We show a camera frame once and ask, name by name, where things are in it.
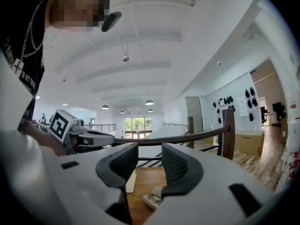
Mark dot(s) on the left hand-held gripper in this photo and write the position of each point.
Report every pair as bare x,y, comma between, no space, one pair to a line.
59,125

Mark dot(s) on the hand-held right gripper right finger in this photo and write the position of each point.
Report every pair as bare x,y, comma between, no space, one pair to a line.
180,167

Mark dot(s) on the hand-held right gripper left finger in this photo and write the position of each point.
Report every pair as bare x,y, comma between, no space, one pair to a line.
117,165

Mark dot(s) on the beige glasses case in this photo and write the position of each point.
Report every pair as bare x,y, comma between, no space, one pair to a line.
152,198

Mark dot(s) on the person's left forearm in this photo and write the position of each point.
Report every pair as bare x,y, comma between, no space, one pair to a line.
44,138

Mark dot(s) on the grey metal balcony railing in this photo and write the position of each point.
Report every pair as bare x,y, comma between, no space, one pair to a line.
103,127

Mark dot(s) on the white flat box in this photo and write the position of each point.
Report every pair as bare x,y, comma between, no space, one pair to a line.
131,182

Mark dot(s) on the dark wooden handrail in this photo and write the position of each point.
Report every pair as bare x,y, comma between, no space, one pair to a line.
178,137

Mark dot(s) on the brown cardboard box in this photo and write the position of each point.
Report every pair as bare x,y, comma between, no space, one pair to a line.
250,143

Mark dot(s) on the silver ceiling spotlight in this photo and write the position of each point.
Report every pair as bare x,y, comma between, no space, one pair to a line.
125,58

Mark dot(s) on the white paper poster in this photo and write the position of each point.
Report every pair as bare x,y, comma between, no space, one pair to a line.
242,105

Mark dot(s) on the group of black caps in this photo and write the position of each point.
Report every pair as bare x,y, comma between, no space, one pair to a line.
249,103

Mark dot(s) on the black printed shirt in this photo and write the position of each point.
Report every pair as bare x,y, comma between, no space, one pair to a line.
21,62

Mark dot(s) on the white bag with red print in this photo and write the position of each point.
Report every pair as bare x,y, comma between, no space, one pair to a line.
292,156

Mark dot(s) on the dark wooden railing post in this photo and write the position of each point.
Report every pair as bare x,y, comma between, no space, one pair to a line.
190,132
228,135

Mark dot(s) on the black head-worn camera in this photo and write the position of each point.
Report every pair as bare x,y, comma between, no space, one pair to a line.
111,21

